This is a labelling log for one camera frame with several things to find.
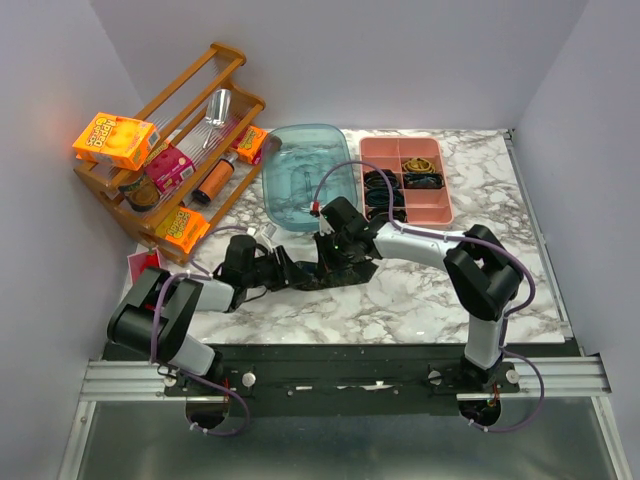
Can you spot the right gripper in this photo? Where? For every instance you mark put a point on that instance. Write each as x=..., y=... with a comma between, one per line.
x=324, y=260

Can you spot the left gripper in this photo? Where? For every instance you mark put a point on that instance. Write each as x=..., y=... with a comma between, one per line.
x=272, y=258

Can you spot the dark patterned necktie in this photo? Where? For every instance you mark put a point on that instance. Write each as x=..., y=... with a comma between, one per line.
x=323, y=279

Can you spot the teal transparent plastic tray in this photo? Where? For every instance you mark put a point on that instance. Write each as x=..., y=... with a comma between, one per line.
x=301, y=164

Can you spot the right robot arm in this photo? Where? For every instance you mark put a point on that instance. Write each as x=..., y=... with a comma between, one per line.
x=485, y=277

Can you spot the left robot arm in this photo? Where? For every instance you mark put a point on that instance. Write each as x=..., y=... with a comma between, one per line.
x=154, y=316

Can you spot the rolled dark gold tie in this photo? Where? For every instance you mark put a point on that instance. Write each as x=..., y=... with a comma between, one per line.
x=398, y=214

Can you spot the rolled teal tie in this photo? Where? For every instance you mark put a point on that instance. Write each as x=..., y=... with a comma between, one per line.
x=382, y=197

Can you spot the rolled black tie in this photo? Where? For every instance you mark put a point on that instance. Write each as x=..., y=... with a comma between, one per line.
x=379, y=179

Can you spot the pink divided organizer box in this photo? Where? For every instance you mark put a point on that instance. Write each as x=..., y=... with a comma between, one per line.
x=429, y=208

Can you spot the orange box lower shelf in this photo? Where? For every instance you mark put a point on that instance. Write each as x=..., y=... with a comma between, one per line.
x=183, y=228

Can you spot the rolled dark blue tie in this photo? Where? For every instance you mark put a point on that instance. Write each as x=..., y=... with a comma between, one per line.
x=417, y=180

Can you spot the orange bottle black cap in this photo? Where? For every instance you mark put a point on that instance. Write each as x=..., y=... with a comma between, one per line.
x=219, y=176

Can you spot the small orange box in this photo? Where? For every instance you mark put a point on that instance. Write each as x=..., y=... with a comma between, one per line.
x=249, y=143

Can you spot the red toy pepper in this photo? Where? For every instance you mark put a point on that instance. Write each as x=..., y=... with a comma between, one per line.
x=152, y=259

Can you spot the small pink bin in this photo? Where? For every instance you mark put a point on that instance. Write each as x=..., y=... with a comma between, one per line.
x=135, y=264

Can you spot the wooden tiered rack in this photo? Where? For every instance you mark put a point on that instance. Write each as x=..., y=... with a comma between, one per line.
x=179, y=113

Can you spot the pink sponge box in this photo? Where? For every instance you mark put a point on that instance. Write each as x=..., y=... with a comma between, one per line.
x=168, y=167

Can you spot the dark round can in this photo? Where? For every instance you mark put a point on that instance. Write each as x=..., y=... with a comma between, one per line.
x=140, y=192

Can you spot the large orange sponge box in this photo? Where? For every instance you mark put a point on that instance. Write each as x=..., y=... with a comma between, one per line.
x=116, y=141

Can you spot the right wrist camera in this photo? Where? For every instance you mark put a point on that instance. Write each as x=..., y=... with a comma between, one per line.
x=324, y=228

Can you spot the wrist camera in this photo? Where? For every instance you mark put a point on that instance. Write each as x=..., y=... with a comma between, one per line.
x=324, y=228
x=263, y=235

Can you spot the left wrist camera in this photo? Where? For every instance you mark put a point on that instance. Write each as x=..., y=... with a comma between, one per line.
x=263, y=235

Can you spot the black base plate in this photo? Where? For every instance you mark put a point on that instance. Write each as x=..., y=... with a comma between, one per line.
x=343, y=380

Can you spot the aluminium rail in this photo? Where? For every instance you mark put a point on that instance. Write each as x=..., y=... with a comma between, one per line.
x=138, y=381

